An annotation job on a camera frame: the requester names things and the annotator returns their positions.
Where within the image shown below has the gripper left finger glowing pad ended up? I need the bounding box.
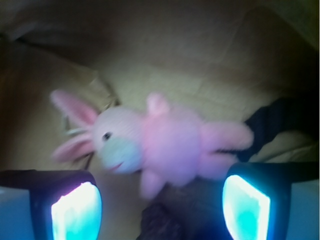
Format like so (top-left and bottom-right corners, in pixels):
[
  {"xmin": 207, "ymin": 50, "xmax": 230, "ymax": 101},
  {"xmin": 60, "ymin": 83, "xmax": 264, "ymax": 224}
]
[{"xmin": 0, "ymin": 170, "xmax": 103, "ymax": 240}]

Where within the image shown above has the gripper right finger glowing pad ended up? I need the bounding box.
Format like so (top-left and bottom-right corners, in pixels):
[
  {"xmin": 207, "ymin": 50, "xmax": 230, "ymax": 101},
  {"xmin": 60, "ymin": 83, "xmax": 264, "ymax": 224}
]
[{"xmin": 222, "ymin": 162, "xmax": 320, "ymax": 240}]

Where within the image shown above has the pink plush bunny toy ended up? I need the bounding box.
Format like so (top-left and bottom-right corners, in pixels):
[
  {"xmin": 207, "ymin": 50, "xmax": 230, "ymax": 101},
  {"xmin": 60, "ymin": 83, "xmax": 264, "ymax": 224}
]
[{"xmin": 50, "ymin": 90, "xmax": 254, "ymax": 200}]

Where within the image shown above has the brown paper bag bin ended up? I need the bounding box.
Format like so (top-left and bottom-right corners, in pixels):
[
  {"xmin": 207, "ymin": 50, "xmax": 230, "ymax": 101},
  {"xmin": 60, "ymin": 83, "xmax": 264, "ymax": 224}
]
[{"xmin": 0, "ymin": 0, "xmax": 320, "ymax": 240}]

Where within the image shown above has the dark blue twisted rope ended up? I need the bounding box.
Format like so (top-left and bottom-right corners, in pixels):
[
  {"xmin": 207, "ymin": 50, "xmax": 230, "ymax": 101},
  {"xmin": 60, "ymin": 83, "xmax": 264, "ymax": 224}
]
[{"xmin": 237, "ymin": 97, "xmax": 320, "ymax": 163}]

